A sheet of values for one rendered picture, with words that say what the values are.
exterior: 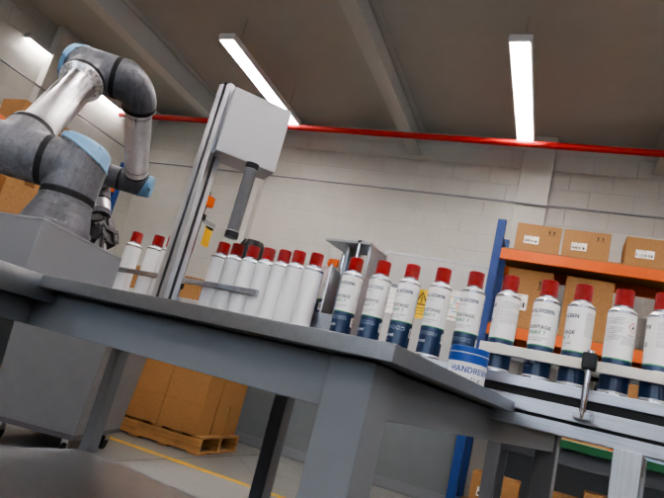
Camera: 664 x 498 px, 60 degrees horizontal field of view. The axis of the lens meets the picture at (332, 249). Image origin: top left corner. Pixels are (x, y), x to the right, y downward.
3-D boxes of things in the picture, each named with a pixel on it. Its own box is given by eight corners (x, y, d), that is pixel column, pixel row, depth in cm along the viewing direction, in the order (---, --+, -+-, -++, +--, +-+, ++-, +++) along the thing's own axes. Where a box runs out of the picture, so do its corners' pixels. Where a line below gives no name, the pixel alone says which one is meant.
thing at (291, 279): (293, 332, 146) (313, 255, 151) (282, 328, 142) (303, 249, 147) (277, 329, 149) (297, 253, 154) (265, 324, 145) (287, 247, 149)
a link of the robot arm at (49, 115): (37, 153, 120) (129, 50, 161) (-38, 131, 118) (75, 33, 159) (39, 198, 128) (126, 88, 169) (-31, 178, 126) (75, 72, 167)
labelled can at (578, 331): (590, 392, 108) (605, 288, 113) (566, 385, 107) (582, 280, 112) (572, 390, 113) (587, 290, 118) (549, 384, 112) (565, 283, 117)
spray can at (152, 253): (151, 303, 175) (172, 239, 179) (138, 298, 170) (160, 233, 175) (139, 300, 177) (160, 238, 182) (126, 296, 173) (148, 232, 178)
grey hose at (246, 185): (240, 240, 151) (262, 167, 155) (231, 235, 148) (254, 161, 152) (229, 239, 153) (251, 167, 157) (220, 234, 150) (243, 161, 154)
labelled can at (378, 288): (379, 350, 134) (398, 266, 139) (371, 346, 130) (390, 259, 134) (360, 346, 137) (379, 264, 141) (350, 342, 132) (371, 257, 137)
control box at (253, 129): (274, 173, 158) (292, 111, 162) (215, 149, 151) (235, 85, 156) (262, 181, 167) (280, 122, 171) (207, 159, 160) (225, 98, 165)
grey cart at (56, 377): (38, 428, 410) (83, 297, 432) (122, 451, 406) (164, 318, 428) (-42, 438, 324) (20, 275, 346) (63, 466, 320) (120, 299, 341)
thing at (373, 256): (367, 351, 150) (388, 257, 156) (344, 342, 139) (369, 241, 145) (321, 341, 157) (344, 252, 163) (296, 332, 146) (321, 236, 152)
